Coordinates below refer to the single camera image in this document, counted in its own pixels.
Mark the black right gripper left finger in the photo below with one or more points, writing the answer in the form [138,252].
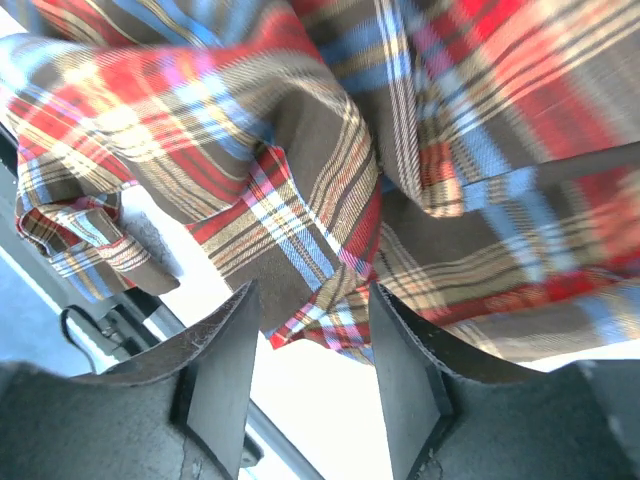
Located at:
[175,411]

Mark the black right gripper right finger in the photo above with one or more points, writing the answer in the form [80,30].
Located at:
[452,411]

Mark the plaid long sleeve shirt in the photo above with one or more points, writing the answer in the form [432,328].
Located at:
[479,159]

